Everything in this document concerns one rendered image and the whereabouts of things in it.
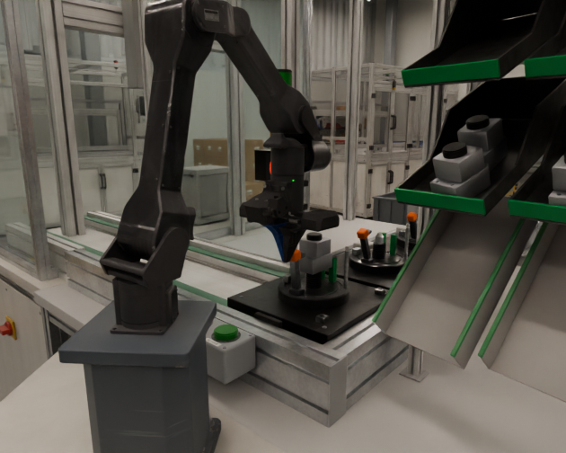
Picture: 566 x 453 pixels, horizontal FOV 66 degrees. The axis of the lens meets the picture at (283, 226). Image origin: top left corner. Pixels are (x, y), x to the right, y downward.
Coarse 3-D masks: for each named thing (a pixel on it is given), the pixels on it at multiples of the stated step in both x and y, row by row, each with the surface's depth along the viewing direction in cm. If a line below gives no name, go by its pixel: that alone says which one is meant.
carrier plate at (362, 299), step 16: (256, 288) 90; (272, 288) 90; (352, 288) 90; (368, 288) 90; (240, 304) 83; (256, 304) 82; (272, 304) 82; (352, 304) 82; (368, 304) 82; (288, 320) 75; (304, 320) 75; (336, 320) 75; (352, 320) 75; (304, 336) 73; (320, 336) 71
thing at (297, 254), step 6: (294, 252) 79; (300, 252) 79; (294, 258) 78; (300, 258) 80; (294, 264) 79; (294, 270) 80; (294, 276) 80; (294, 282) 81; (300, 282) 81; (294, 288) 81; (300, 288) 82
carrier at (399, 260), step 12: (408, 228) 101; (384, 240) 107; (396, 240) 106; (408, 240) 102; (360, 252) 107; (372, 252) 109; (384, 252) 103; (360, 264) 100; (372, 264) 99; (384, 264) 99; (396, 264) 99; (336, 276) 99; (348, 276) 97; (360, 276) 97; (372, 276) 97; (384, 276) 97; (396, 276) 97; (384, 288) 91
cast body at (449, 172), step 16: (448, 144) 57; (464, 144) 56; (448, 160) 56; (464, 160) 55; (480, 160) 56; (448, 176) 57; (464, 176) 55; (480, 176) 57; (432, 192) 59; (448, 192) 56; (464, 192) 56
